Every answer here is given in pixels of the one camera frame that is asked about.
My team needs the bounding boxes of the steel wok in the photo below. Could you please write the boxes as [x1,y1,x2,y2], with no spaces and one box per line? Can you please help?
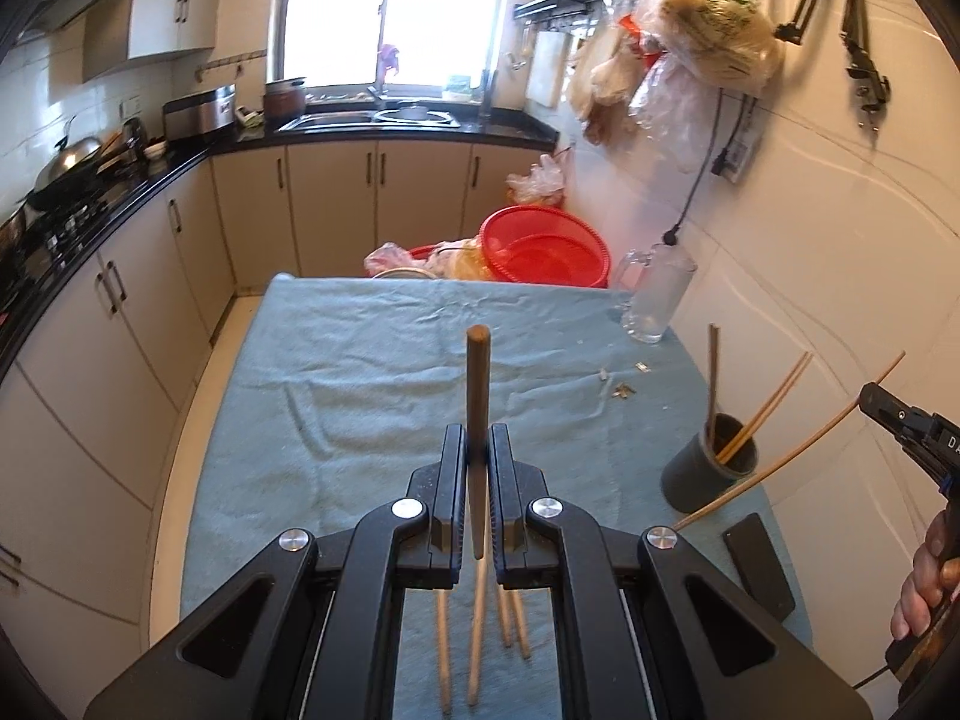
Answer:
[26,116,113,211]

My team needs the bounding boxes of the black chopstick holder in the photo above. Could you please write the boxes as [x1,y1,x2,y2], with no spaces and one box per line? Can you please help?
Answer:
[660,412,760,515]

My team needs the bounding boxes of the black countertop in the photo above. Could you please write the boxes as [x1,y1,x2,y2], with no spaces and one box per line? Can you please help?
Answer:
[0,109,560,361]

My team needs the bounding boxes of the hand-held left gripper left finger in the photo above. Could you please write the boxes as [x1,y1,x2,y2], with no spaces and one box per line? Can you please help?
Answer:
[82,424,470,720]

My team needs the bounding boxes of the white plastic bag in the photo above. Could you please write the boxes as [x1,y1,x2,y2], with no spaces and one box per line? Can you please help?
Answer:
[506,154,567,207]

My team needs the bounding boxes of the pink plastic bag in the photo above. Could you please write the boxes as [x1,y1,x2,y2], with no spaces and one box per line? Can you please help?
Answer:
[365,242,432,278]

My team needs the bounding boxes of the gas stove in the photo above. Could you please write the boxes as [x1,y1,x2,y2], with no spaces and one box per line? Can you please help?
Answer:
[0,187,106,271]

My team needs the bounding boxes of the yellow plastic bag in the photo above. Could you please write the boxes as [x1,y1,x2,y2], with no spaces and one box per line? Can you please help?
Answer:
[439,240,496,282]

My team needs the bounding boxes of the steel sink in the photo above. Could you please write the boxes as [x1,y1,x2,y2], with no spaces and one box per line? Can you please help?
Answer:
[277,109,462,132]

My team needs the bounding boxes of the silver rice cooker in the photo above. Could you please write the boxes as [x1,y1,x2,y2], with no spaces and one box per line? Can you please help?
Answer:
[163,85,237,142]

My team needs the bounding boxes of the blue tablecloth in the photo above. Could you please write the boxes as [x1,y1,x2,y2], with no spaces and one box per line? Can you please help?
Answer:
[180,274,815,720]

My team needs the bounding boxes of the white cutting board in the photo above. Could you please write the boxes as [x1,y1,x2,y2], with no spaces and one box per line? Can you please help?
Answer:
[523,30,571,110]

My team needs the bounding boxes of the brown clay pot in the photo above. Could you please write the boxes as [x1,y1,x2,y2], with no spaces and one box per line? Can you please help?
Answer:
[262,77,308,121]

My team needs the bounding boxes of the red plastic basin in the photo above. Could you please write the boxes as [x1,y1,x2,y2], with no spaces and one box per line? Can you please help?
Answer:
[480,205,608,287]

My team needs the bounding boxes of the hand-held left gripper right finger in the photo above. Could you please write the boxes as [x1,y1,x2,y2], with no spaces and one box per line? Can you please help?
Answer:
[487,424,875,720]

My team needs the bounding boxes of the glass mug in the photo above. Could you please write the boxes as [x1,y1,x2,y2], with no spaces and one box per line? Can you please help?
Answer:
[615,246,698,344]

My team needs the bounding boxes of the tan hanging plastic bag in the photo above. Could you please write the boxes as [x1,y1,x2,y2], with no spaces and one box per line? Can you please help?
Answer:
[660,0,785,95]

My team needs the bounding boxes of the wall socket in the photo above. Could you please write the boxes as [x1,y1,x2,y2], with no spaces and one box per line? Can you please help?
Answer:
[712,139,755,185]

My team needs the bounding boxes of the cream wall cabinet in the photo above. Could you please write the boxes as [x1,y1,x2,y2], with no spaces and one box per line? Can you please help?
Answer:
[82,0,222,83]

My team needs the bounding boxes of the cream lower cabinets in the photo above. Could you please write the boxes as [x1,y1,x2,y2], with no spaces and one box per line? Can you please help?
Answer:
[0,139,556,691]

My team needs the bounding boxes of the black articulated mount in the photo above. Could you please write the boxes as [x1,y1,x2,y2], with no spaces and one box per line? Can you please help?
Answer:
[772,0,893,136]

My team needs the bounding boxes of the black smartphone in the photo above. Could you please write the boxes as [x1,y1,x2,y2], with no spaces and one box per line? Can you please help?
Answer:
[722,512,797,620]

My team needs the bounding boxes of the person's right hand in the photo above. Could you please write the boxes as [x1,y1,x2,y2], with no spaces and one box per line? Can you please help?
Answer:
[891,510,960,642]

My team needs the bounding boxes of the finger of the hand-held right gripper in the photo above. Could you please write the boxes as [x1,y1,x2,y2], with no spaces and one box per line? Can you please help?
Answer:
[859,382,937,479]

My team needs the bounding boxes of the black power cable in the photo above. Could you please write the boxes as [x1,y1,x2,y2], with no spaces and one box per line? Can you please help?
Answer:
[664,90,758,248]

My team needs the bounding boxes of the window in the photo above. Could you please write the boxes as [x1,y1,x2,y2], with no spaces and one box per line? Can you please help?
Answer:
[281,0,552,98]

